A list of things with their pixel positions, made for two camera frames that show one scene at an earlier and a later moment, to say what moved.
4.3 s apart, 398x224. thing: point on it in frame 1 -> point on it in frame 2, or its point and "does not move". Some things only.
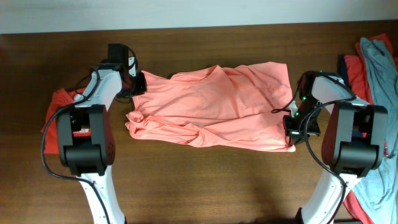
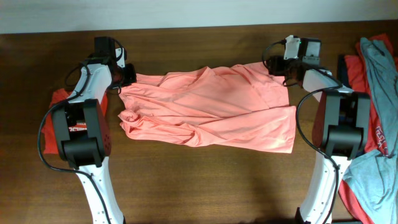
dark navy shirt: [342, 69] does not move
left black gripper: [140, 88] -> [130, 78]
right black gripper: [291, 130] -> [275, 69]
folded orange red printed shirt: [59, 98] does not move
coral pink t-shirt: [242, 106] does not move
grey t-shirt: [383, 72] does not move
